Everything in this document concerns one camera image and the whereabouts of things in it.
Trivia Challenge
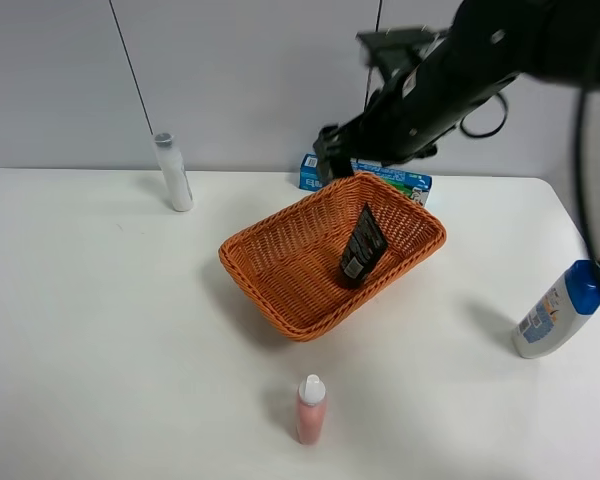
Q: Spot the orange wicker basket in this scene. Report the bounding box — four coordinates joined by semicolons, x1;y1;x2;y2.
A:
219;173;446;342

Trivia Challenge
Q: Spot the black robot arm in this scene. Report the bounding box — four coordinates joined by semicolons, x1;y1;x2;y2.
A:
313;1;600;184

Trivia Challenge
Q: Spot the pink bottle white cap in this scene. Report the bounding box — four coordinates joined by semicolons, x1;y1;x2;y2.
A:
296;374;327;445

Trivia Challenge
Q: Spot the white bottle silver cap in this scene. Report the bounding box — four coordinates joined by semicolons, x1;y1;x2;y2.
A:
153;132;194;212

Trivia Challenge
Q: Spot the black cable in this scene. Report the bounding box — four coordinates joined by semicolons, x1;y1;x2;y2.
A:
459;14;600;321

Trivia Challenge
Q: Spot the white shampoo bottle blue cap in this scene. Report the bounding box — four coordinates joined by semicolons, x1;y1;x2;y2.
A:
512;260;600;359

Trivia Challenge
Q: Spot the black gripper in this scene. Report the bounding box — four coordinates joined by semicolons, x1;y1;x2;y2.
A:
313;59;468;182

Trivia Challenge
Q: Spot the black cosmetic tube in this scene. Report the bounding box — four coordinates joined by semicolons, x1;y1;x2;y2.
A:
339;203;388;289

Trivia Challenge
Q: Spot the blue toothpaste box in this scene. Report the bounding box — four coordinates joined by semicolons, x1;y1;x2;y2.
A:
299;153;433;206

